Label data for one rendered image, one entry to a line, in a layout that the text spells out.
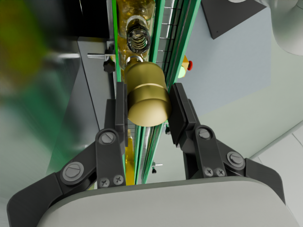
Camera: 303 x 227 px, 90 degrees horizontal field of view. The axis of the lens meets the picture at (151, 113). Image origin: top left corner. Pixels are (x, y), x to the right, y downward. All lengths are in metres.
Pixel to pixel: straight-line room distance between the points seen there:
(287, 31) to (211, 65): 0.53
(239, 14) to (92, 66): 0.68
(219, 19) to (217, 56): 0.21
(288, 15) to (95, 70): 0.55
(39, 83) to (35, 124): 0.05
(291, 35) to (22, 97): 0.55
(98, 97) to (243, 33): 0.78
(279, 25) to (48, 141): 0.58
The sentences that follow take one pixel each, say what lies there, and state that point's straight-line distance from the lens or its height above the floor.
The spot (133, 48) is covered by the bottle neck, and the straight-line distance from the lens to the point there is 0.21.
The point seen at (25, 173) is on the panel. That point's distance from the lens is 0.21.
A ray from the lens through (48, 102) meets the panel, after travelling 0.24.
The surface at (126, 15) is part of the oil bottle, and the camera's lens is 0.25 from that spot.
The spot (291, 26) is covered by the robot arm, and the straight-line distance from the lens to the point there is 0.55.
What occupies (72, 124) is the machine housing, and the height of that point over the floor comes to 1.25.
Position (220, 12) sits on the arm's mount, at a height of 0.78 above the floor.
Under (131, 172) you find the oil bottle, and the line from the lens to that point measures 1.11.
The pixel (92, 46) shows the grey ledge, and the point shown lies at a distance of 0.51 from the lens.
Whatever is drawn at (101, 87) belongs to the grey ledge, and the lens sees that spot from 0.59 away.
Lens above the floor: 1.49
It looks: 39 degrees down
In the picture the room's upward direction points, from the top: 171 degrees clockwise
